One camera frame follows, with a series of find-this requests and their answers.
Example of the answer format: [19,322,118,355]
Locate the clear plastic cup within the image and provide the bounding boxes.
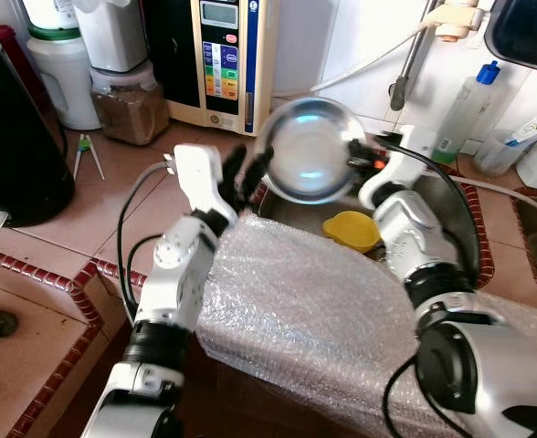
[473,128,535,177]

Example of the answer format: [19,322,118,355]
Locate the green dish soap bottle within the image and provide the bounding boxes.
[432,60,503,166]

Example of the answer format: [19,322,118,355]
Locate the stainless steel bowl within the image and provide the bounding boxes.
[255,97,369,204]

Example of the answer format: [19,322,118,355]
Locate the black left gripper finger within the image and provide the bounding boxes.
[240,151,276,203]
[218,145,248,197]

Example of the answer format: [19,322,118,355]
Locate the cream wall tap fitting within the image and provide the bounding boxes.
[423,0,490,44]

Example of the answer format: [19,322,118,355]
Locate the clear bubble wrap sheet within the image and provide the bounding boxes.
[194,214,537,419]

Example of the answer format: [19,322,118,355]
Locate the red container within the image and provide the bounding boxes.
[0,24,47,103]

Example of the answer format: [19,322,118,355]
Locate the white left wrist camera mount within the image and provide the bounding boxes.
[172,143,230,222]

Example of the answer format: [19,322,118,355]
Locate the black kettle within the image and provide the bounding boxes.
[0,30,77,230]

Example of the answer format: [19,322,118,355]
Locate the green-tipped steel tongs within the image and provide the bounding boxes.
[71,133,108,182]

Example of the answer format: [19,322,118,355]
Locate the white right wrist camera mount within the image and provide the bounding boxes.
[357,125,439,210]

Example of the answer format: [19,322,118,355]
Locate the thin white tube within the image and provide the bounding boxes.
[309,26,426,93]

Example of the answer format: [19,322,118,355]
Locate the clear jar with brown contents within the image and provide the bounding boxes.
[89,61,172,147]

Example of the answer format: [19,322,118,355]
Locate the white labelled tub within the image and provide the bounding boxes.
[21,0,80,29]

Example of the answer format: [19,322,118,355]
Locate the black tray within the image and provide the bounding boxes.
[484,0,537,77]

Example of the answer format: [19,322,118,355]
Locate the cream water ioniser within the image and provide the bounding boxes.
[144,0,281,137]

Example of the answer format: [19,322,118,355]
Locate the grey water hose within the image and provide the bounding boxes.
[449,172,537,226]

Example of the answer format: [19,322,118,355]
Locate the grey wall pipe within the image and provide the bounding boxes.
[388,0,439,113]

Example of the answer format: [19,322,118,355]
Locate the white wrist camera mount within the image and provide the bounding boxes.
[172,143,230,222]
[357,125,439,210]

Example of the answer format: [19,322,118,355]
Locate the white jug with green lid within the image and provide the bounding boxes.
[22,24,101,131]

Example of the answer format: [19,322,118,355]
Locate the yellow plastic bowl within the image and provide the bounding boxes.
[321,210,383,255]

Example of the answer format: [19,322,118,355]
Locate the white plastic container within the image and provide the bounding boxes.
[71,0,150,75]

